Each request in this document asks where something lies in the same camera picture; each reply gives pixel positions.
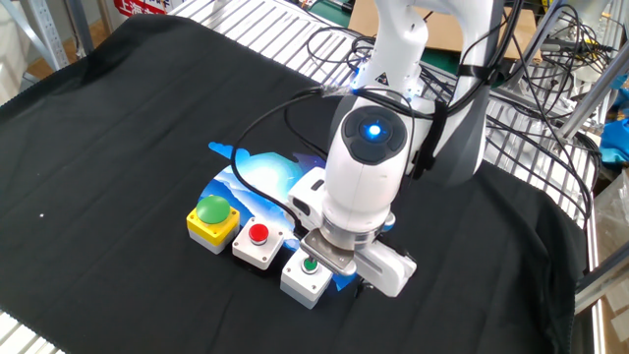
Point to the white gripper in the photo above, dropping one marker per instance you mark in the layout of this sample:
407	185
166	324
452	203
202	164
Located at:
388	270

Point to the white box small green button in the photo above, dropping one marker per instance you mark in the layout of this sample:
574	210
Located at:
302	290

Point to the white box red button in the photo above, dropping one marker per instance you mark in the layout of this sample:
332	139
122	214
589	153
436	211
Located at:
259	233

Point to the yellow box large green button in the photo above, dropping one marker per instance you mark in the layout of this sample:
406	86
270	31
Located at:
212	210

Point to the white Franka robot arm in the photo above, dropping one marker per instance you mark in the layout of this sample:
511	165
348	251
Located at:
363	192

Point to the clear plastic bag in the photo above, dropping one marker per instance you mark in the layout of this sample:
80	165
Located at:
614	211

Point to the cardboard box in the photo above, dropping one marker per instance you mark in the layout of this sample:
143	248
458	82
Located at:
442	34

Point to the black cloth with blue print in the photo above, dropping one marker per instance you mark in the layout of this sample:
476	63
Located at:
98	172

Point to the red and white sign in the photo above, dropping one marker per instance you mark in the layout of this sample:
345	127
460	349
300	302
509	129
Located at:
140	7

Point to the grey perforated shelf upright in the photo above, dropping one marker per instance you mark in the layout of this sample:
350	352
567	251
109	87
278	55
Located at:
46	34

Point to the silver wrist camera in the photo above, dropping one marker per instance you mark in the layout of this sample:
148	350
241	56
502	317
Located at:
326	253

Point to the aluminium frame beam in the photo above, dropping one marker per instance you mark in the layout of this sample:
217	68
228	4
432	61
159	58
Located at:
535	39
604	282
589	96

